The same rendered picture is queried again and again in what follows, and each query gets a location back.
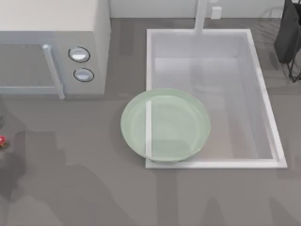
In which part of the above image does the tall white tap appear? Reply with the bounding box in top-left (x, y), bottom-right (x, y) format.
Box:
top-left (193, 0), bottom-right (208, 36)

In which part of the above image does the white sink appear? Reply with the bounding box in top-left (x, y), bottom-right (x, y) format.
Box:
top-left (145, 28), bottom-right (288, 170)

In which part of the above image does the large round microwave knob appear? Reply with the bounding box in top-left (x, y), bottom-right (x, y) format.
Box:
top-left (68, 46), bottom-right (91, 64)

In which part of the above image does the small round microwave knob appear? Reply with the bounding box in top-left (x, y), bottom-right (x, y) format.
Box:
top-left (73, 67), bottom-right (95, 83)

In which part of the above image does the pale microwave oven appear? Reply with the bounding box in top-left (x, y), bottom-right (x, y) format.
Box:
top-left (0, 0), bottom-right (111, 101)

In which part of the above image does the microwave glass door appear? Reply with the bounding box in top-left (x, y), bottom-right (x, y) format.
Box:
top-left (0, 43), bottom-right (62, 95)

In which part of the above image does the microwave door handle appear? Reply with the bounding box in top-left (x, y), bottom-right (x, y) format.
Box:
top-left (42, 44), bottom-right (65, 100)

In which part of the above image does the pale green glass plate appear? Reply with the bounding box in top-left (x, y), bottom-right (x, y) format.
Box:
top-left (120, 88), bottom-right (211, 164)

